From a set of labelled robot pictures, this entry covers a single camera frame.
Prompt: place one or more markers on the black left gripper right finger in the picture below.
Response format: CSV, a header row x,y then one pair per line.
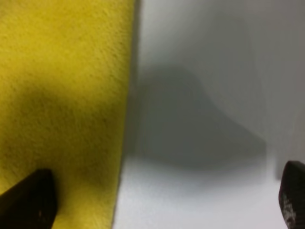
x,y
292,195

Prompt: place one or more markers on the yellow towel with black trim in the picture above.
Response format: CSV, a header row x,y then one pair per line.
x,y
64,75

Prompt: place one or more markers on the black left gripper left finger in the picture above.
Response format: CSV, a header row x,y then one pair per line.
x,y
31,203

